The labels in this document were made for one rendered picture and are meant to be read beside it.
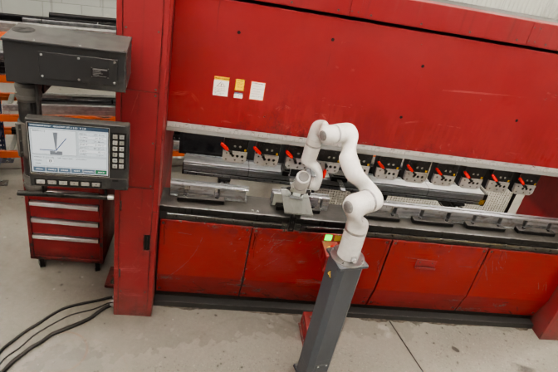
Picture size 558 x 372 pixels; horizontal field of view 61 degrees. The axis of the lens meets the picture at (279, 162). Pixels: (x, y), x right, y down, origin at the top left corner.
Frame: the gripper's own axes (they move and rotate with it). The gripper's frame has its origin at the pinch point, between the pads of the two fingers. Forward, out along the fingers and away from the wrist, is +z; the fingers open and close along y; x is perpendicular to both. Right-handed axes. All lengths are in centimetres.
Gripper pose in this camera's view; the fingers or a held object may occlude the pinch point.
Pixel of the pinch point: (296, 193)
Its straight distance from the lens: 305.2
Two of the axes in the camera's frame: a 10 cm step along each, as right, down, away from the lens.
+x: -1.6, 9.1, -3.7
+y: -9.8, -1.8, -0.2
